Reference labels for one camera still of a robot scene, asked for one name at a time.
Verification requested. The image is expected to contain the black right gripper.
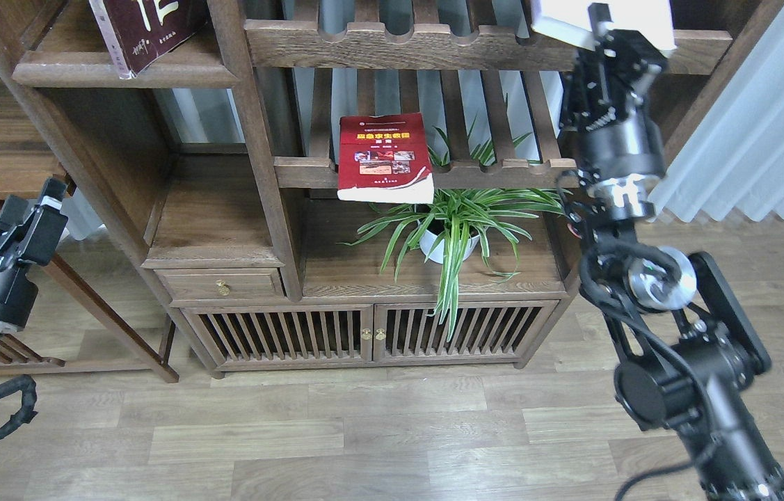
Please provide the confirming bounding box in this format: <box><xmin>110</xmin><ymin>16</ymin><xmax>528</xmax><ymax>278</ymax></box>
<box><xmin>561</xmin><ymin>2</ymin><xmax>668</xmax><ymax>188</ymax></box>

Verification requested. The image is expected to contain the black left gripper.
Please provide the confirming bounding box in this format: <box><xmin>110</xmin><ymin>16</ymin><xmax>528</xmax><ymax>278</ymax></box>
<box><xmin>0</xmin><ymin>177</ymin><xmax>68</xmax><ymax>329</ymax></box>

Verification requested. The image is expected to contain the white book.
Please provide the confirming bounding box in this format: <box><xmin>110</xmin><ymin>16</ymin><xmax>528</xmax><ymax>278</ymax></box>
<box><xmin>526</xmin><ymin>1</ymin><xmax>677</xmax><ymax>58</ymax></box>

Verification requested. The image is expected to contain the dark maroon book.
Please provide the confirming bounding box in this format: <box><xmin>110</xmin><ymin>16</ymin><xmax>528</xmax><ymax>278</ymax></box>
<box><xmin>89</xmin><ymin>1</ymin><xmax>208</xmax><ymax>80</ymax></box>

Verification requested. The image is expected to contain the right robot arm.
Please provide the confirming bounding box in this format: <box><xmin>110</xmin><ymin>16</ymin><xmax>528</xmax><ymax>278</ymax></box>
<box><xmin>561</xmin><ymin>3</ymin><xmax>784</xmax><ymax>500</ymax></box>

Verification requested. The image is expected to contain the wooden side table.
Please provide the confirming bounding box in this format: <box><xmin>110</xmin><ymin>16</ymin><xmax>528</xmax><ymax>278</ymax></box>
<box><xmin>0</xmin><ymin>77</ymin><xmax>179</xmax><ymax>383</ymax></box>

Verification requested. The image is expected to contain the small wooden drawer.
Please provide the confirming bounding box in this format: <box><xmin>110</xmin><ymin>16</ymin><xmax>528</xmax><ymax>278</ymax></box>
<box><xmin>156</xmin><ymin>269</ymin><xmax>284</xmax><ymax>301</ymax></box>

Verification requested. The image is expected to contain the green spider plant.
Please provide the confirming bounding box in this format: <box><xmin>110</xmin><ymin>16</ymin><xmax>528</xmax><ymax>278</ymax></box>
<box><xmin>344</xmin><ymin>115</ymin><xmax>573</xmax><ymax>343</ymax></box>

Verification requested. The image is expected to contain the white curtain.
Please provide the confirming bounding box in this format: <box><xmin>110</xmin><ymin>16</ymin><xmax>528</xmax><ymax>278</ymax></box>
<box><xmin>650</xmin><ymin>7</ymin><xmax>784</xmax><ymax>221</ymax></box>

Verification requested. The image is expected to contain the red paperback book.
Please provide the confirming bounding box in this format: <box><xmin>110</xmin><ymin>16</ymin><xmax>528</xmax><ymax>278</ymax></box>
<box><xmin>337</xmin><ymin>112</ymin><xmax>434</xmax><ymax>204</ymax></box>

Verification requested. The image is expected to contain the dark wooden bookshelf cabinet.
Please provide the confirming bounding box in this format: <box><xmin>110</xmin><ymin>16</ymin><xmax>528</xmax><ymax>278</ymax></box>
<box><xmin>0</xmin><ymin>0</ymin><xmax>784</xmax><ymax>380</ymax></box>

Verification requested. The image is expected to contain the white plant pot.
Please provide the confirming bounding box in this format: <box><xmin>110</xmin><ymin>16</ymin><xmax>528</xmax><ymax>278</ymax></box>
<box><xmin>418</xmin><ymin>219</ymin><xmax>480</xmax><ymax>264</ymax></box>

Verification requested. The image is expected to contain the left slatted cabinet door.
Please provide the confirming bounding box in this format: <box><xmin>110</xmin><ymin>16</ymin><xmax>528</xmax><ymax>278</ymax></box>
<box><xmin>182</xmin><ymin>305</ymin><xmax>374</xmax><ymax>372</ymax></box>

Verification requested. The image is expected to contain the slatted cabinet door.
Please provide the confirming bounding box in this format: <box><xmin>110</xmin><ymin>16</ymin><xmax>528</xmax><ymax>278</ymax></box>
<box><xmin>372</xmin><ymin>299</ymin><xmax>559</xmax><ymax>365</ymax></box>
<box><xmin>182</xmin><ymin>305</ymin><xmax>374</xmax><ymax>372</ymax></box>

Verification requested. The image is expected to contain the right slatted cabinet door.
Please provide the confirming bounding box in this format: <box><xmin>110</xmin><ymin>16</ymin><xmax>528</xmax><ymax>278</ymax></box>
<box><xmin>372</xmin><ymin>299</ymin><xmax>559</xmax><ymax>365</ymax></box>

